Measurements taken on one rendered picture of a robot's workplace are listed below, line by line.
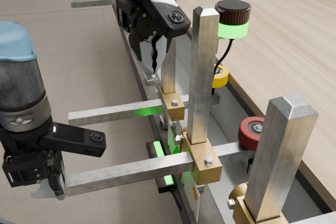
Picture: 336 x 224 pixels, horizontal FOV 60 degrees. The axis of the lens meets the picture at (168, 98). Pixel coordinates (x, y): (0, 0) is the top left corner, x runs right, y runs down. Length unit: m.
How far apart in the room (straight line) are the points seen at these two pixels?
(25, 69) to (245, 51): 0.71
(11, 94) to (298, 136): 0.36
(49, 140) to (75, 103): 1.80
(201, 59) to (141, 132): 1.47
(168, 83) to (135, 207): 0.90
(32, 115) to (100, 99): 1.84
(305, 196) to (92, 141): 0.46
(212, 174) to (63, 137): 0.30
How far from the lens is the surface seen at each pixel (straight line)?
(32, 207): 1.73
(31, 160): 0.54
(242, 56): 0.94
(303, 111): 0.31
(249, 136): 0.63
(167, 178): 0.80
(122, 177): 0.61
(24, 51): 0.43
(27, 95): 0.45
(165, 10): 0.49
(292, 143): 0.33
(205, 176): 0.62
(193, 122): 0.60
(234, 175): 0.93
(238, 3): 0.53
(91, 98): 2.32
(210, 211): 0.75
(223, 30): 0.51
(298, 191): 0.74
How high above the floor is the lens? 1.33
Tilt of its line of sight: 36 degrees down
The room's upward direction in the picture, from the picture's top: straight up
